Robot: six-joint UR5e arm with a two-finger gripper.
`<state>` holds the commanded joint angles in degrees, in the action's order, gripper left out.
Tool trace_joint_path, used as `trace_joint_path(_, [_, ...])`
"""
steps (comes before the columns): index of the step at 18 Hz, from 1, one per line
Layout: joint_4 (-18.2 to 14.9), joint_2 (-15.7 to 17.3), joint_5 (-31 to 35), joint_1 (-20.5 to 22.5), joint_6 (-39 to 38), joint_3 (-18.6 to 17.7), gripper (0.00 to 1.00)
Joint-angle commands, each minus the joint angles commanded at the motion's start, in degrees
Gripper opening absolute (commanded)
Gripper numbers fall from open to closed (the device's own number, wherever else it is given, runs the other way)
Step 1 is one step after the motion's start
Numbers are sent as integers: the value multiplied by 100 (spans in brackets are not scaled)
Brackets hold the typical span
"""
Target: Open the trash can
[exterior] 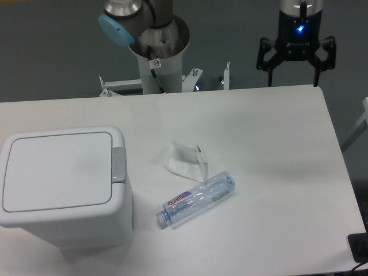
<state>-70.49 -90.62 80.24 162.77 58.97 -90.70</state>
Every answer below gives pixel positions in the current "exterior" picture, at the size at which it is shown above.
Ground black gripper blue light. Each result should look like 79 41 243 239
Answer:
256 0 337 87

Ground black device at table corner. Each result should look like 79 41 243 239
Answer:
347 232 367 263

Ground white plastic trash can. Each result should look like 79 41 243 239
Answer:
1 126 134 250

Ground white metal base frame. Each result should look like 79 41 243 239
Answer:
99 61 231 97

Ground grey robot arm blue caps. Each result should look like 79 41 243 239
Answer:
98 1 336 86

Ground white frame at right edge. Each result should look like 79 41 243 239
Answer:
340 97 367 152

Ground clear crushed plastic bottle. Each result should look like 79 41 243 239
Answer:
156 171 235 228

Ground black cable on pedestal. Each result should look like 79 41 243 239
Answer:
147 45 167 94

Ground crumpled white plastic wrapper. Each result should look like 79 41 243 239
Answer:
164 141 208 182

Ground grey trash can push button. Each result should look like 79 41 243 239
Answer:
112 147 127 183

